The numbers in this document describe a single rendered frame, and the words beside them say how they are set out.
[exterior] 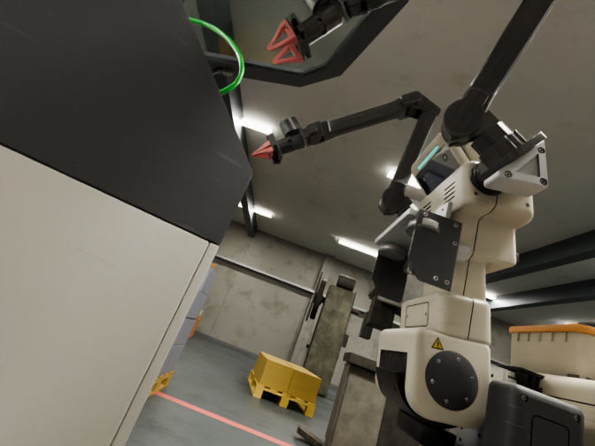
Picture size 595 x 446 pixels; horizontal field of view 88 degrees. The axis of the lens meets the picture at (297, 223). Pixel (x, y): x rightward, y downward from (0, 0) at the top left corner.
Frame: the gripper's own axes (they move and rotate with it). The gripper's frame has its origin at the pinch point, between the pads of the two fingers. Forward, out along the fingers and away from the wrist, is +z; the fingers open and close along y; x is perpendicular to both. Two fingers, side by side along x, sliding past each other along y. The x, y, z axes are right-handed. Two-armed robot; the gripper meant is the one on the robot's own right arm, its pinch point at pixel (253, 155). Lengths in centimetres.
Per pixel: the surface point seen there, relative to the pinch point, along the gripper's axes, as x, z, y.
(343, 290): -565, -208, -98
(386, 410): -162, -59, -168
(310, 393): -307, -25, -174
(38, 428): 51, 54, -53
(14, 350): 53, 54, -43
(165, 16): 54, 19, 6
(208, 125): 50, 18, -16
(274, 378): -307, 8, -139
